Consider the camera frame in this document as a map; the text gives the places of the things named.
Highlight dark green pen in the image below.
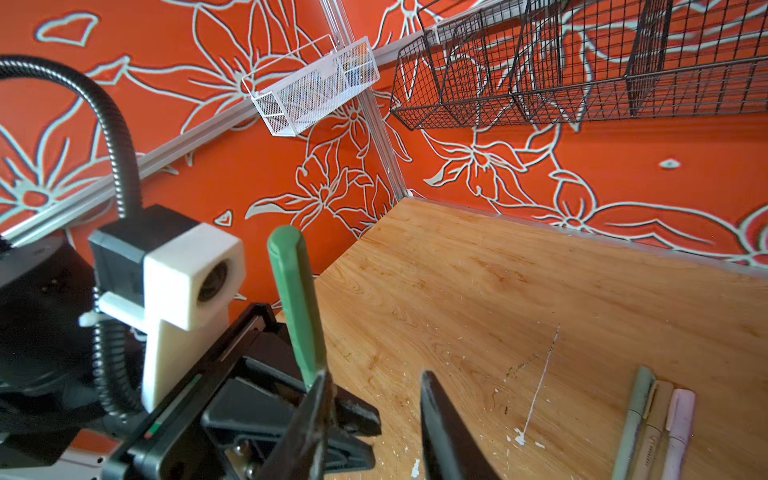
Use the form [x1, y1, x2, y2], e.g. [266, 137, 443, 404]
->
[267, 225, 328, 390]

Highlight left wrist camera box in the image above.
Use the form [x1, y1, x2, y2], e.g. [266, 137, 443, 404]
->
[79, 205, 246, 417]

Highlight pink pen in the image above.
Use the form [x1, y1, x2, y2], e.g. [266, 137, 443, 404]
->
[661, 388, 696, 480]

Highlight white wire mesh basket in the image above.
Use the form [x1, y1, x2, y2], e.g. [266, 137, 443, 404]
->
[241, 37, 380, 137]

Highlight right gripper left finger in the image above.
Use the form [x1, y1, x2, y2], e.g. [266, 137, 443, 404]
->
[256, 369, 335, 479]

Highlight tan pen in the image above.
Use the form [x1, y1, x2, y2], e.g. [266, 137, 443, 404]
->
[630, 380, 674, 480]

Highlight black wire mesh basket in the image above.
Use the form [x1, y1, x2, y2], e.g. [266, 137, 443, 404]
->
[389, 1, 767, 130]

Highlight light green pen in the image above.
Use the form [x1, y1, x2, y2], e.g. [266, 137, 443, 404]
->
[611, 366, 656, 480]

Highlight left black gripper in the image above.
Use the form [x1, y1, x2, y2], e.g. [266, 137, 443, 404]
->
[98, 302, 383, 480]

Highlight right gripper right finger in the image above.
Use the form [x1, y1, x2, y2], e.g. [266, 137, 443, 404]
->
[420, 371, 499, 479]

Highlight left black corrugated cable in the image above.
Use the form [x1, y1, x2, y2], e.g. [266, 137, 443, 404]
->
[0, 55, 148, 418]

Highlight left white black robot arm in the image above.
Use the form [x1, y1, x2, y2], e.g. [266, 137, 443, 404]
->
[1, 218, 381, 479]

